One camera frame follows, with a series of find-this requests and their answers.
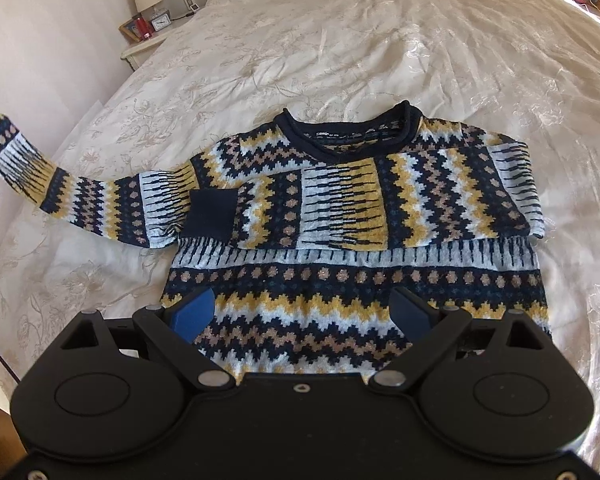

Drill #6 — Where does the wooden picture frame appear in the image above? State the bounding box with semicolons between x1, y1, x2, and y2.
118;16;143;43

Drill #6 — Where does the navy yellow patterned knit sweater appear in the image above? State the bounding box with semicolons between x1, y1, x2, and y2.
0;101;553;386

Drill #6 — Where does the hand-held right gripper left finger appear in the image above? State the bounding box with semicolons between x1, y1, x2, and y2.
59;287;232;392

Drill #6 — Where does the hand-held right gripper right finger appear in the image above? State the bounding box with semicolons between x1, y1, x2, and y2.
368;286;557;393

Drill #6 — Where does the cream floral embroidered bedspread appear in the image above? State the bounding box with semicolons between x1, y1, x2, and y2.
0;0;600;461

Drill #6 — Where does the white nightstand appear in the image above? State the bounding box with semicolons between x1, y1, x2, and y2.
120;30;181;73

